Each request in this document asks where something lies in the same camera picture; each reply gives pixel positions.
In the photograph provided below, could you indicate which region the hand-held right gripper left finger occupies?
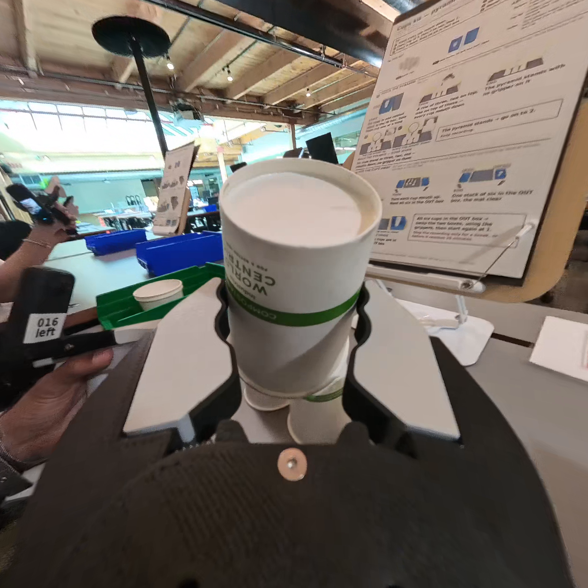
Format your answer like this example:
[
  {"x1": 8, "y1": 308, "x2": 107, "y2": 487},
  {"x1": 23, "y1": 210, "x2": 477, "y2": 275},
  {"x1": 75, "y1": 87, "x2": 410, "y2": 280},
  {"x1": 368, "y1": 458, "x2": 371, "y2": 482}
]
[{"x1": 123, "y1": 277, "x2": 242, "y2": 441}]

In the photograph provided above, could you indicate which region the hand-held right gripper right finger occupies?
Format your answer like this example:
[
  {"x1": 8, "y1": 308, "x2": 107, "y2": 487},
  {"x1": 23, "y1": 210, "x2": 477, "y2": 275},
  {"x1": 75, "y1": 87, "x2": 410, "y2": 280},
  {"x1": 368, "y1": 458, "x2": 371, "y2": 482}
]
[{"x1": 342, "y1": 280, "x2": 461, "y2": 444}]

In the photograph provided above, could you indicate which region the green plastic bin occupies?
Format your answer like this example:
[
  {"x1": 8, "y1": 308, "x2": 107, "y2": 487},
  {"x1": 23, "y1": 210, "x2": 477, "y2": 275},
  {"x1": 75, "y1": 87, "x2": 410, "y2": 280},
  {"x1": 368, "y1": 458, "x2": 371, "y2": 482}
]
[{"x1": 96, "y1": 262, "x2": 226, "y2": 331}]

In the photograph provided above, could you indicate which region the person's left hand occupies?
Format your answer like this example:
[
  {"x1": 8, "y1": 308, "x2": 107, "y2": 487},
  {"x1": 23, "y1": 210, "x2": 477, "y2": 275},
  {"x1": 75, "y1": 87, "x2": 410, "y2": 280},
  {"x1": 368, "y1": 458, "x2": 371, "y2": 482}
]
[{"x1": 0, "y1": 348, "x2": 115, "y2": 464}]

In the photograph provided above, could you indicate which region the blue plastic bin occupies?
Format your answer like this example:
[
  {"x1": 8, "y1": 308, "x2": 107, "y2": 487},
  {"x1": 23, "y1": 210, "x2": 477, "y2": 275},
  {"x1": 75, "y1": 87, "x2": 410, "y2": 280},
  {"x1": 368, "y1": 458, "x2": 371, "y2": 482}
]
[
  {"x1": 83, "y1": 228, "x2": 148, "y2": 256},
  {"x1": 135, "y1": 231, "x2": 224, "y2": 277}
]

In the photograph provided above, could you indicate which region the white paper sheet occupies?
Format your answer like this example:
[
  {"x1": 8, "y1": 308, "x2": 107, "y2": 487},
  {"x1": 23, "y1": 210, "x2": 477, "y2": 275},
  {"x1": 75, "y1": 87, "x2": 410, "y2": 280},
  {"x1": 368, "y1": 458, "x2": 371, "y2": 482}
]
[{"x1": 529, "y1": 316, "x2": 588, "y2": 370}]

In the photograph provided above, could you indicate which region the black monitor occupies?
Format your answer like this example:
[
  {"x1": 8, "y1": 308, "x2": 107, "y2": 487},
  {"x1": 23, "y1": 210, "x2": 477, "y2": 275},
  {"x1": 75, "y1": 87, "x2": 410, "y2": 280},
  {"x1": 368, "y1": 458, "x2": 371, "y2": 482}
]
[{"x1": 305, "y1": 132, "x2": 339, "y2": 165}]

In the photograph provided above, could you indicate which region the printed instruction sheet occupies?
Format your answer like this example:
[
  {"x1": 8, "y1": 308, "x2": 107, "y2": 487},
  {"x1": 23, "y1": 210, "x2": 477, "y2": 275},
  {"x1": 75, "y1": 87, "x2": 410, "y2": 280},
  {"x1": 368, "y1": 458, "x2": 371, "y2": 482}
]
[{"x1": 351, "y1": 0, "x2": 588, "y2": 280}]

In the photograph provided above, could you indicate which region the black round ceiling pole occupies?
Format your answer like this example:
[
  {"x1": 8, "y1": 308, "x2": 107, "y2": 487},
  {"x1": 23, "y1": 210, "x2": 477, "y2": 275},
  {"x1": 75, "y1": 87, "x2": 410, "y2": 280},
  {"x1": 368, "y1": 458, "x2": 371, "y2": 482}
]
[{"x1": 91, "y1": 16, "x2": 172, "y2": 159}]

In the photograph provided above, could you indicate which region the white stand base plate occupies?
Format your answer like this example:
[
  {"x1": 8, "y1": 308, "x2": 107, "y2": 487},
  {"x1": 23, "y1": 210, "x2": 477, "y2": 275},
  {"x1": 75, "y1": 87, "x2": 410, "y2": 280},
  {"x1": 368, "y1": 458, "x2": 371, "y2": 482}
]
[{"x1": 342, "y1": 0, "x2": 588, "y2": 368}]

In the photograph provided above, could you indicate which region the black ceiling duct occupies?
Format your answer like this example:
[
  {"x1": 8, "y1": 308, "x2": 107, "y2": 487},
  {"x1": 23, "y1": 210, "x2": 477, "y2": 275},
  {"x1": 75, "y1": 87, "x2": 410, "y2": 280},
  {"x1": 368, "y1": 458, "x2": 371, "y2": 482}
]
[{"x1": 138, "y1": 0, "x2": 400, "y2": 70}]

